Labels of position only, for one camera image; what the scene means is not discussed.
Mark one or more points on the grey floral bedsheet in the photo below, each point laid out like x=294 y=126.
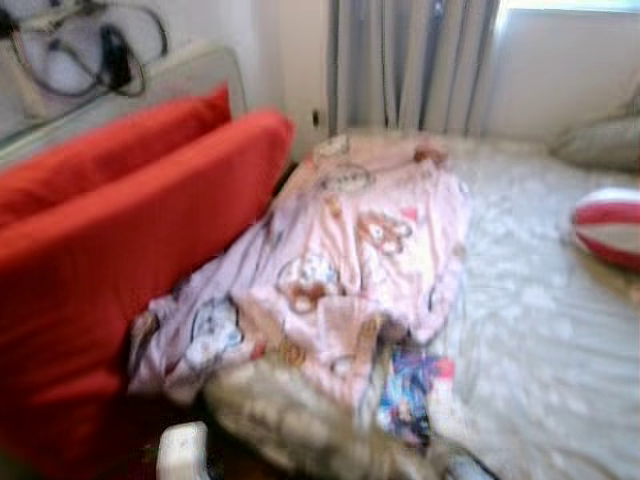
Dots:
x=540 y=300

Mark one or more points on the colourful comic book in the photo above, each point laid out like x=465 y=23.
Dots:
x=410 y=395

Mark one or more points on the pink cartoon bear blanket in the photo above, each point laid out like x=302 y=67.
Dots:
x=350 y=240

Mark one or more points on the red white striped bolster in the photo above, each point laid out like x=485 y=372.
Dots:
x=610 y=225

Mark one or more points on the grey pillow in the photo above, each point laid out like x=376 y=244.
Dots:
x=605 y=145

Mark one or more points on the bright window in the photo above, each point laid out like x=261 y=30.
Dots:
x=570 y=4

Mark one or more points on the white upright mattress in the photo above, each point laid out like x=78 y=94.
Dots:
x=190 y=75

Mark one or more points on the large red covered mattress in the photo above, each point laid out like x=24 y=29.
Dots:
x=110 y=260

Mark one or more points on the flat red covered cushion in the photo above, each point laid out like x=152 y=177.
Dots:
x=100 y=150

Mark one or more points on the white plastic device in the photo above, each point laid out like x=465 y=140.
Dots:
x=25 y=95

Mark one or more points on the wall power outlet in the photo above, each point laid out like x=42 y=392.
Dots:
x=316 y=118

